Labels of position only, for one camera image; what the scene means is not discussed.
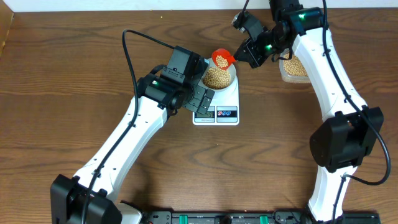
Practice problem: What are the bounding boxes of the right black camera cable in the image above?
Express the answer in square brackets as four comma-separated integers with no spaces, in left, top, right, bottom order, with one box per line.
[322,0,392,222]

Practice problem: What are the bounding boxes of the black camera cable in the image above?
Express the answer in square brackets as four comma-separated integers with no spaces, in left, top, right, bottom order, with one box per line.
[80,29,175,224]
[322,0,392,222]

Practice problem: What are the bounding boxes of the red plastic measuring scoop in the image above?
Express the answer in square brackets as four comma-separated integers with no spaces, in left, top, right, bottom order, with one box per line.
[211,49,236,70]

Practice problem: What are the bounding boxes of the light grey round bowl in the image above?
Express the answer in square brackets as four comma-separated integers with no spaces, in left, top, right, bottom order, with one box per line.
[200,58,237,91]

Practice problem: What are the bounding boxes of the left black camera cable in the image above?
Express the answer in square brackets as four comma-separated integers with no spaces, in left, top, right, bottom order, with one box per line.
[80,29,175,224]

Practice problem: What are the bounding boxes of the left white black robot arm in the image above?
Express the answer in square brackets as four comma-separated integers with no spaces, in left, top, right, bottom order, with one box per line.
[50,73,215,224]

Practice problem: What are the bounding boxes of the soybeans in bowl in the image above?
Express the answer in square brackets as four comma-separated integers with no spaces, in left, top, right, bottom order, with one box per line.
[203,67,232,90]

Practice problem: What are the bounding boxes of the white digital kitchen scale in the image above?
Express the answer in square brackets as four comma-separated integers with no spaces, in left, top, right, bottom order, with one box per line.
[192,67,239,126]

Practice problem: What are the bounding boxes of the clear plastic soybean container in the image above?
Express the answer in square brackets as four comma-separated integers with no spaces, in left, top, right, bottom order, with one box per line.
[279,49,310,84]

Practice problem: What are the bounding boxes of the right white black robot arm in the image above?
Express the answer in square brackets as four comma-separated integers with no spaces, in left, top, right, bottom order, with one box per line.
[232,1,384,223]

